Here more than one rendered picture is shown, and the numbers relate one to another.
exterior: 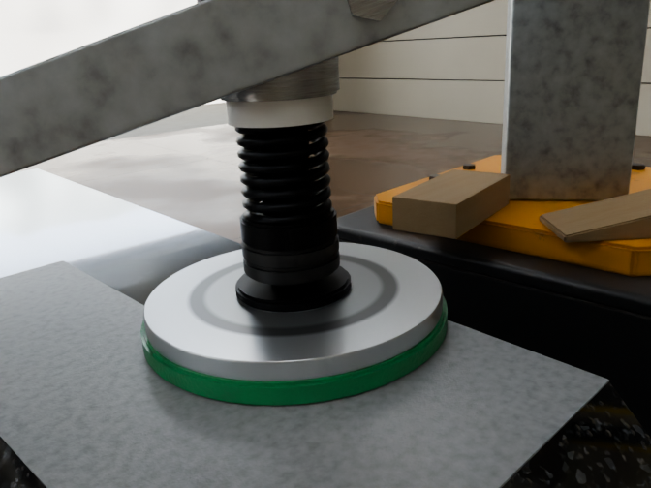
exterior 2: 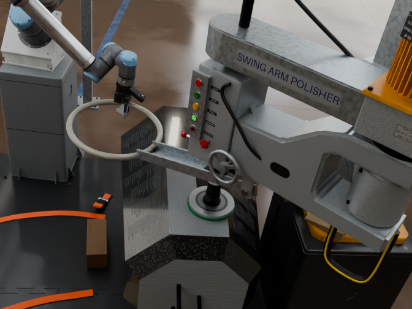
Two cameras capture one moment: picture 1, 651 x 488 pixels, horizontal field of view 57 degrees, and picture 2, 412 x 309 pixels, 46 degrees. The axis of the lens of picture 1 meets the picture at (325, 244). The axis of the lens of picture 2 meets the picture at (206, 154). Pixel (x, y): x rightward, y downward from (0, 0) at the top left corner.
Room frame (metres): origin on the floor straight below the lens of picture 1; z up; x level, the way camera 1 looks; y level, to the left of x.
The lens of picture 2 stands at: (-1.03, -0.87, 2.34)
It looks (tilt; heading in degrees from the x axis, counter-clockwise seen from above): 36 degrees down; 34
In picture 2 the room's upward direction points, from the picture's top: 9 degrees clockwise
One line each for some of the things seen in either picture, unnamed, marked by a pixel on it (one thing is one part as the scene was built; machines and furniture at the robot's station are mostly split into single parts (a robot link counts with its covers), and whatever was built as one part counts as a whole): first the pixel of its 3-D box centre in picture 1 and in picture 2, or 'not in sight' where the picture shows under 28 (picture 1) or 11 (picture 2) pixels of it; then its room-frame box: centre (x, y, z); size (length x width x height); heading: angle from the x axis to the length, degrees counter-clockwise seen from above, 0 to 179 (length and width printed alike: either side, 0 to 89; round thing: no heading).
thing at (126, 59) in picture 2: not in sight; (127, 64); (0.58, 0.79, 1.20); 0.10 x 0.09 x 0.12; 83
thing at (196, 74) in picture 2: not in sight; (198, 105); (0.29, 0.09, 1.40); 0.08 x 0.03 x 0.28; 91
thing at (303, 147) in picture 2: not in sight; (308, 163); (0.39, -0.37, 1.33); 0.74 x 0.23 x 0.49; 91
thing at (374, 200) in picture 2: not in sight; (381, 189); (0.41, -0.63, 1.37); 0.19 x 0.19 x 0.20
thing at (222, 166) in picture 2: not in sight; (228, 164); (0.28, -0.10, 1.22); 0.15 x 0.10 x 0.15; 91
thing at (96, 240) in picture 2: not in sight; (96, 242); (0.34, 0.75, 0.07); 0.30 x 0.12 x 0.12; 49
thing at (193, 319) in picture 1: (294, 295); (211, 201); (0.40, 0.02, 0.87); 0.21 x 0.21 x 0.01
